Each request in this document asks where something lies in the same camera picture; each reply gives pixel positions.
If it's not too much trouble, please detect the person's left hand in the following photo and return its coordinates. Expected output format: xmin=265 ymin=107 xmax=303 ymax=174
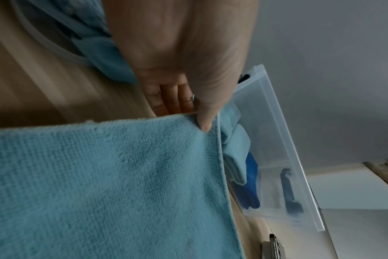
xmin=102 ymin=0 xmax=261 ymax=134

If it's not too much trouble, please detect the light blue towel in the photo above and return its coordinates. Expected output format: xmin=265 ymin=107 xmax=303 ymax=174
xmin=219 ymin=103 xmax=242 ymax=145
xmin=0 ymin=111 xmax=246 ymax=259
xmin=69 ymin=32 xmax=140 ymax=84
xmin=222 ymin=124 xmax=252 ymax=186

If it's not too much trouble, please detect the grey striped towel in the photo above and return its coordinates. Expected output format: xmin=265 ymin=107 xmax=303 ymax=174
xmin=51 ymin=0 xmax=113 ymax=40

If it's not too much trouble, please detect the clear plastic storage box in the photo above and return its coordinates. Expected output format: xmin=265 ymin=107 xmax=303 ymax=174
xmin=219 ymin=64 xmax=327 ymax=232

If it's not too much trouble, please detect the dark blue towel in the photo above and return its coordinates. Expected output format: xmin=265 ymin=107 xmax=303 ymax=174
xmin=229 ymin=151 xmax=261 ymax=210

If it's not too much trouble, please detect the labelled brown cardboard box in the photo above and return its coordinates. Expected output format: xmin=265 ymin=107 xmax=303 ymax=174
xmin=363 ymin=157 xmax=388 ymax=193

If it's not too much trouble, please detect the rose gold smartphone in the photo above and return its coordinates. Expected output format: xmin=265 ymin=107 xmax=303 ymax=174
xmin=261 ymin=233 xmax=286 ymax=259

